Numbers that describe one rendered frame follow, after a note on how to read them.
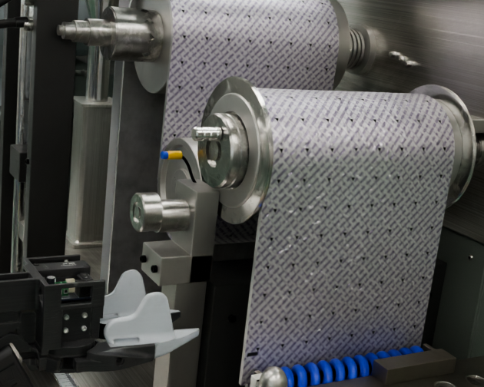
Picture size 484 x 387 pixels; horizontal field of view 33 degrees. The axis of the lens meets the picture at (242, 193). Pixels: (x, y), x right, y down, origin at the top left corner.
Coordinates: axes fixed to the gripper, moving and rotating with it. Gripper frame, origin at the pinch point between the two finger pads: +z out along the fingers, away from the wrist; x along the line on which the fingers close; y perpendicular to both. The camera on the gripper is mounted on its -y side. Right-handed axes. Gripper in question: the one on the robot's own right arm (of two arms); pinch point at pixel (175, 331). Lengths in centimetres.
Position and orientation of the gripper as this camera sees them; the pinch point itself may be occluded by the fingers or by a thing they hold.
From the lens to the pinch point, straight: 79.5
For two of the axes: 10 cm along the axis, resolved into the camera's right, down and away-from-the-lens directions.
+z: 8.7, -0.3, 4.9
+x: -4.8, -2.6, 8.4
